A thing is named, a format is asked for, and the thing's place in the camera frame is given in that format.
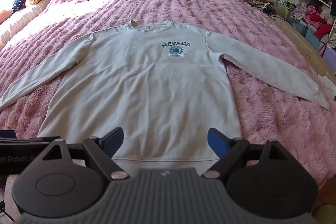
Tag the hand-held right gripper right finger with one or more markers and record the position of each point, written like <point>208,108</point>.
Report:
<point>218,143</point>

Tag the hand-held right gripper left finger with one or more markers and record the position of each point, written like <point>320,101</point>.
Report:
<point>115,139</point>

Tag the white printed sweatshirt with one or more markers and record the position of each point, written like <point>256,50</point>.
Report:
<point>147,87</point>

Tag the pile of clothes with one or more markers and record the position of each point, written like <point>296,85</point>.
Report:
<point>312,14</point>

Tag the pink fluffy blanket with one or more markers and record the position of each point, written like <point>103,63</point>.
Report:
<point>262,113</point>

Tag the small white cloth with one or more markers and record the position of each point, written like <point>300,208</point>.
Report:
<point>326,85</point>

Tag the white pillow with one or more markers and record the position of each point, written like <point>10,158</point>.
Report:
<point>23,19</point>

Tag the orange cushion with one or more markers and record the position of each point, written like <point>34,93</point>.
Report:
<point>5,16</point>

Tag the blue storage bin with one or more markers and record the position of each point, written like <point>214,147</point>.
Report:
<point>302,28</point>

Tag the light green container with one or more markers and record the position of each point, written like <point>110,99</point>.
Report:
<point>285,10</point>

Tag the red garment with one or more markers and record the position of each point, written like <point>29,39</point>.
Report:
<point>323,29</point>

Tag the wooden bed frame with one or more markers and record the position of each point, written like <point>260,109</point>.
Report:
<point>302,43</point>

